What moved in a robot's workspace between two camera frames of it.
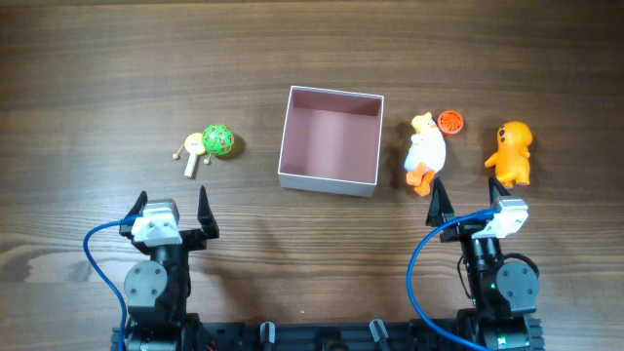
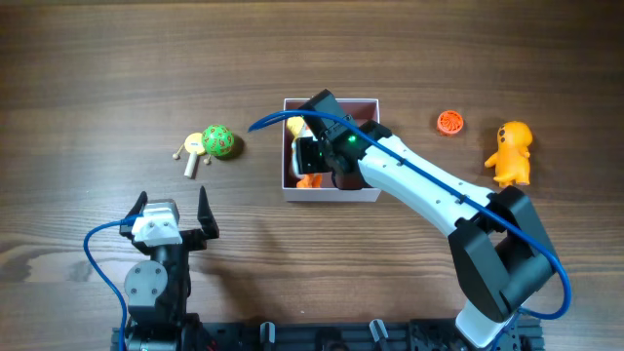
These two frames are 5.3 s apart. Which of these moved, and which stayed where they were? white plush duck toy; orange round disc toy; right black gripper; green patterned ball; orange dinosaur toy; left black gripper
Moved: right black gripper; white plush duck toy
Stayed: left black gripper; green patterned ball; orange dinosaur toy; orange round disc toy
